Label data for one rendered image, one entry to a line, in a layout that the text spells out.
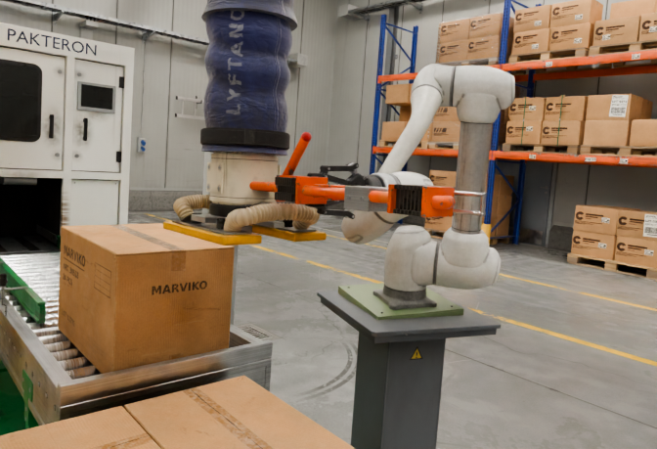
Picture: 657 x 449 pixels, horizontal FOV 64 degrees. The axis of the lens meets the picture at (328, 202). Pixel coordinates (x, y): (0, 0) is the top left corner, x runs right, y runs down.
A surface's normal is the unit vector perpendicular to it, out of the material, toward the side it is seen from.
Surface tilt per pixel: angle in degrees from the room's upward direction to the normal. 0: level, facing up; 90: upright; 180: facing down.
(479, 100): 105
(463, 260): 96
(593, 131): 90
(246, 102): 73
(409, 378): 90
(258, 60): 67
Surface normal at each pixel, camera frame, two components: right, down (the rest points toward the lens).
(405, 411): 0.37, 0.10
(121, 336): 0.65, 0.11
